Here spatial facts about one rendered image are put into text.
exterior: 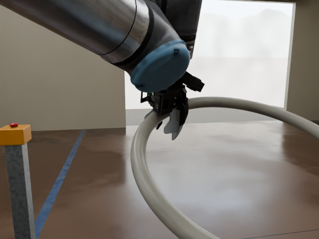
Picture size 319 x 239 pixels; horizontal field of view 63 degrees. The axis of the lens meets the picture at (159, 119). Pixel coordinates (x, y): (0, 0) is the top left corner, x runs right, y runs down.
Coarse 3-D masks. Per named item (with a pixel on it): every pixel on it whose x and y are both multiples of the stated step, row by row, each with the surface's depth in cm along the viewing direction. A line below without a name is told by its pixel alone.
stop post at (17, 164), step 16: (0, 128) 126; (16, 128) 126; (0, 144) 124; (16, 144) 125; (16, 160) 129; (16, 176) 130; (16, 192) 131; (16, 208) 133; (32, 208) 141; (16, 224) 134; (32, 224) 140
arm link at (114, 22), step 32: (0, 0) 22; (32, 0) 22; (64, 0) 23; (96, 0) 25; (128, 0) 28; (64, 32) 26; (96, 32) 27; (128, 32) 29; (160, 32) 33; (128, 64) 33; (160, 64) 33
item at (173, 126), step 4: (172, 112) 61; (176, 112) 62; (172, 116) 61; (176, 116) 62; (172, 120) 62; (176, 120) 62; (168, 124) 61; (172, 124) 62; (176, 124) 63; (164, 128) 60; (168, 128) 61; (172, 128) 62; (176, 128) 63; (180, 128) 63; (164, 132) 61; (168, 132) 62; (172, 132) 63; (176, 132) 64; (172, 136) 66; (176, 136) 65
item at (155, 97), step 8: (168, 88) 57; (176, 88) 58; (184, 88) 60; (152, 96) 59; (160, 96) 56; (168, 96) 56; (176, 96) 59; (184, 96) 61; (152, 104) 59; (160, 104) 57; (168, 104) 57; (176, 104) 60; (160, 112) 57; (168, 112) 59
